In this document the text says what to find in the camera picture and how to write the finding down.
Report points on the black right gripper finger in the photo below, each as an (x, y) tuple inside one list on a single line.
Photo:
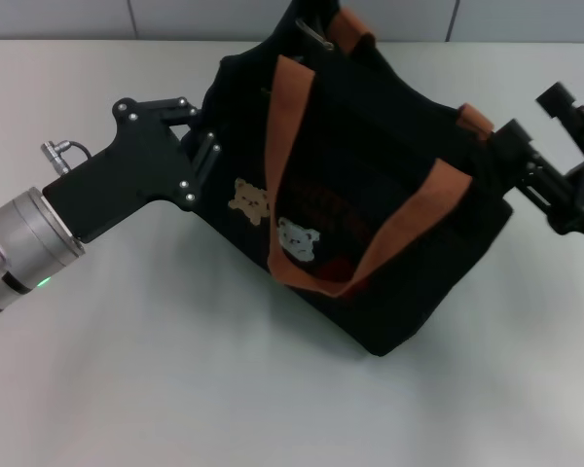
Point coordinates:
[(521, 146), (579, 119)]

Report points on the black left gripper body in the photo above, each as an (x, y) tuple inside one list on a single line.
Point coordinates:
[(126, 165)]

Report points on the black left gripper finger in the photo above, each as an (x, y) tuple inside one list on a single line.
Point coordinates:
[(207, 155), (175, 109)]

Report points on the silver zipper pull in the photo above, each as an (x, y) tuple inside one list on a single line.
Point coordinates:
[(316, 33)]

